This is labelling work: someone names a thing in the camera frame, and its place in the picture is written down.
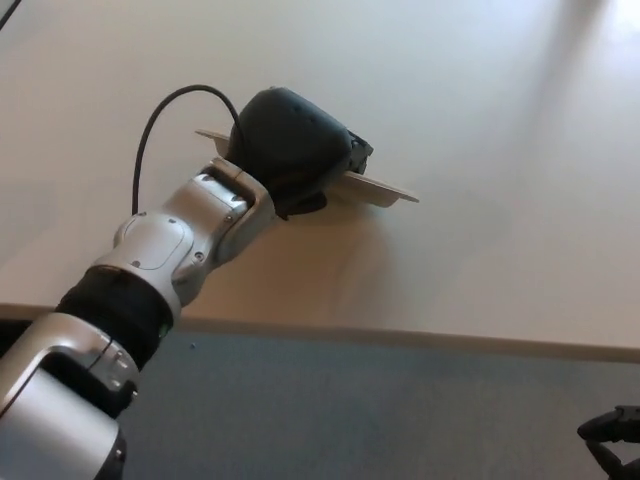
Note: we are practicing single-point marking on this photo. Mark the robot black right hand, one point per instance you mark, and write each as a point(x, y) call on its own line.
point(617, 425)

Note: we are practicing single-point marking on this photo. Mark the robot black left hand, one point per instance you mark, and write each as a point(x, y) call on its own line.
point(290, 145)

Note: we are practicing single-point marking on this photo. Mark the robot silver left arm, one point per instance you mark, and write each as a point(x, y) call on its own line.
point(165, 250)

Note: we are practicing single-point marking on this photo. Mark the beige round paper plate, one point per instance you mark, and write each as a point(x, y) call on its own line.
point(372, 189)

